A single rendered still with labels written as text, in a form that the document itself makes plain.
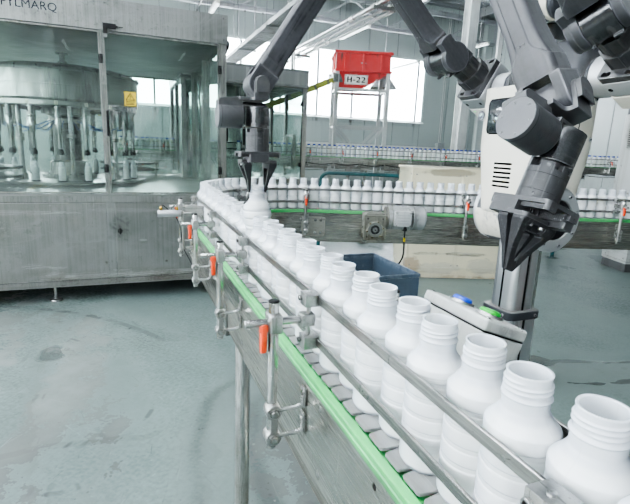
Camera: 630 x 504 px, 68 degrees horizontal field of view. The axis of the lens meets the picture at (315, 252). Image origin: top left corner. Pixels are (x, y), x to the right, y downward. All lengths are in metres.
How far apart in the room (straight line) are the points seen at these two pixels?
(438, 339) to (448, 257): 4.79
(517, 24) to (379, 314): 0.45
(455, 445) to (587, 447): 0.14
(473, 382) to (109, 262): 3.94
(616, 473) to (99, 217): 4.02
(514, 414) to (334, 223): 2.27
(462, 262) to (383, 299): 4.77
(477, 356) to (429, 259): 4.77
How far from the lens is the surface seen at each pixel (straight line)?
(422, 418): 0.52
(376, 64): 7.84
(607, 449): 0.39
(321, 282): 0.75
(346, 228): 2.64
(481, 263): 5.43
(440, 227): 2.76
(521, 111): 0.67
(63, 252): 4.27
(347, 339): 0.66
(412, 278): 1.54
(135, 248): 4.24
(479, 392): 0.46
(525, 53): 0.77
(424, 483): 0.55
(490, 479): 0.45
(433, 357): 0.50
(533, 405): 0.42
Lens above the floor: 1.33
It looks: 13 degrees down
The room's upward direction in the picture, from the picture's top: 2 degrees clockwise
